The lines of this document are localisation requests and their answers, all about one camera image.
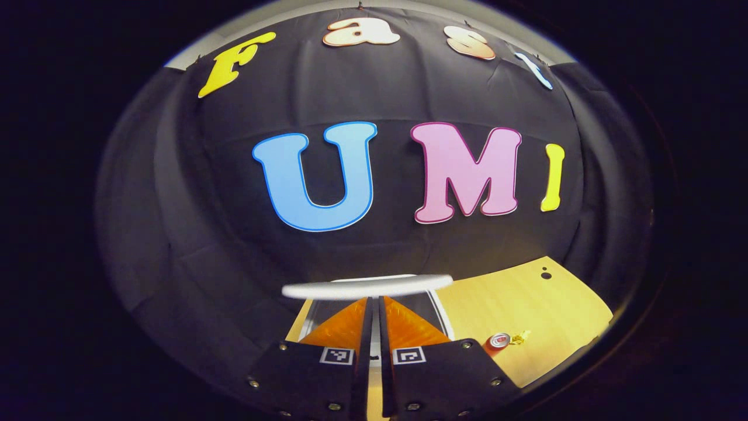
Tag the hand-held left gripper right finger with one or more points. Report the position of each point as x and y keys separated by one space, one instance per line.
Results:
x=387 y=386

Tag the red pop can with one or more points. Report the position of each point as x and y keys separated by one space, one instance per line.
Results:
x=497 y=342

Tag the white desktop garbage bin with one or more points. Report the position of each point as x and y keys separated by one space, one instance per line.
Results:
x=374 y=286

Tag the black backdrop cloth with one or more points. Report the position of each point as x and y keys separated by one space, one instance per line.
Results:
x=234 y=175

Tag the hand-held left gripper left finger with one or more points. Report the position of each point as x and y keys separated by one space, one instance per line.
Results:
x=360 y=386

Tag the yellow paper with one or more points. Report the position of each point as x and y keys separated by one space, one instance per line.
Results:
x=519 y=337

